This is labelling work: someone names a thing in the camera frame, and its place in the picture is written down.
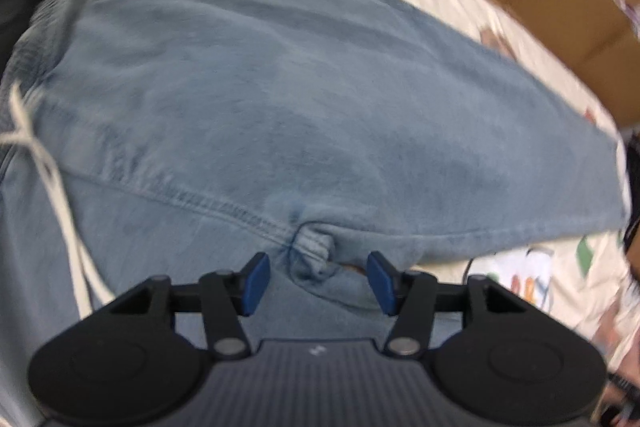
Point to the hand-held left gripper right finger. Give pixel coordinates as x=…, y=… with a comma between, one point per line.
x=382, y=282

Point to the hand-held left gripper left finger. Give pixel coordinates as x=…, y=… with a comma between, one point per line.
x=257, y=282

